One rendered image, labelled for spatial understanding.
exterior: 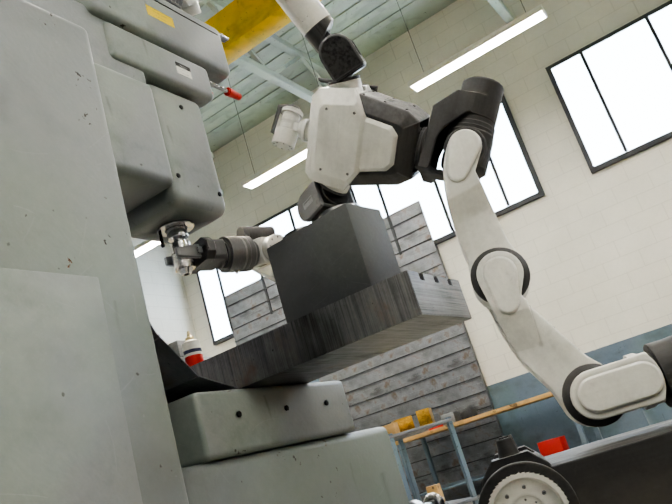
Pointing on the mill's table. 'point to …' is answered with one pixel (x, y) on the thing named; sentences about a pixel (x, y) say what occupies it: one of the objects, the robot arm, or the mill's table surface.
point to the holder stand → (331, 259)
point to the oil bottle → (192, 350)
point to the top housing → (167, 31)
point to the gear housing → (159, 65)
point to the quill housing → (181, 172)
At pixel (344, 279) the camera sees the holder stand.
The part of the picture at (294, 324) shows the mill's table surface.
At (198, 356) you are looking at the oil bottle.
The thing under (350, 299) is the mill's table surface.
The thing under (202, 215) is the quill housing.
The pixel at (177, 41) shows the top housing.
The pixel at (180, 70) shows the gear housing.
